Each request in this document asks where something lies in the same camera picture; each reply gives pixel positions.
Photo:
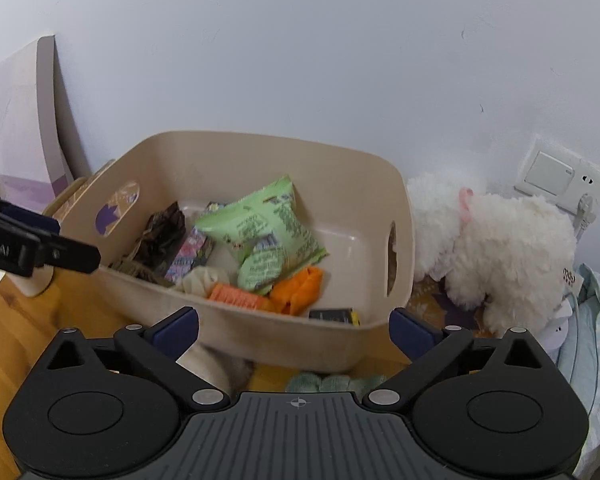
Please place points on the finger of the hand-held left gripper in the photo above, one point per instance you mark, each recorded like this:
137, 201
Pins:
65, 256
20, 212

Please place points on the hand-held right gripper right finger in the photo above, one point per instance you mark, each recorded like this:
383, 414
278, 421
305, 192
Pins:
412, 335

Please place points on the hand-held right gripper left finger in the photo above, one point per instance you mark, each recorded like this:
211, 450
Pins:
177, 334

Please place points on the white fluffy headband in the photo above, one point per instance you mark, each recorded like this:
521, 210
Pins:
205, 365

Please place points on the white scrunchie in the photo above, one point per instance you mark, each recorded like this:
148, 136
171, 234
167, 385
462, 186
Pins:
200, 280

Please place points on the small orange box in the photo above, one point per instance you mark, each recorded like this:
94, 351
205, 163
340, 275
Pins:
240, 299

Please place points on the long colourful patterned box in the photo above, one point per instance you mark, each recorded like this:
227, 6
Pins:
190, 255

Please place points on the small black box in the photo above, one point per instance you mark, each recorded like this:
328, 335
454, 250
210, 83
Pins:
332, 316

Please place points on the green knitted sock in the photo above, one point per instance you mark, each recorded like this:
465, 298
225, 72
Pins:
330, 383

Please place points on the dark brown packet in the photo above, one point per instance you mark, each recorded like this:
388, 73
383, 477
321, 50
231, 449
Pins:
160, 235

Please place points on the beige plastic storage bin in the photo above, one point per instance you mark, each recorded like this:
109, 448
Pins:
280, 332

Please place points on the orange plush toy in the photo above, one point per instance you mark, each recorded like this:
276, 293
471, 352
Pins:
300, 290

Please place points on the green snack packet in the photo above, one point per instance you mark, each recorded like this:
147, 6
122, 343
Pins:
265, 240

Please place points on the wooden desktop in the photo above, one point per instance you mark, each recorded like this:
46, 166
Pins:
25, 330

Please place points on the white thermos bottle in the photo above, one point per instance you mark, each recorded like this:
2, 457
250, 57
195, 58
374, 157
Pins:
35, 282

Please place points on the white purple board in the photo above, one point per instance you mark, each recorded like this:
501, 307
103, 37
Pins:
15, 125

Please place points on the white fluffy plush toy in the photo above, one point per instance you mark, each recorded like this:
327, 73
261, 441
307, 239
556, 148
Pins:
510, 255

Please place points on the small white gadget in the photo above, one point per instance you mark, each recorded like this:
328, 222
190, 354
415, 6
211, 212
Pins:
557, 330

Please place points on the blue white striped shirt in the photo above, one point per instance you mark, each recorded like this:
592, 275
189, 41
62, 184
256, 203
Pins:
592, 350

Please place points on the white power plug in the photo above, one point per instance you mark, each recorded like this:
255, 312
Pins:
586, 212

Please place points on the white wall socket plate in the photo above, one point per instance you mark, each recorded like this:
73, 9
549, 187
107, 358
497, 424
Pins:
550, 172

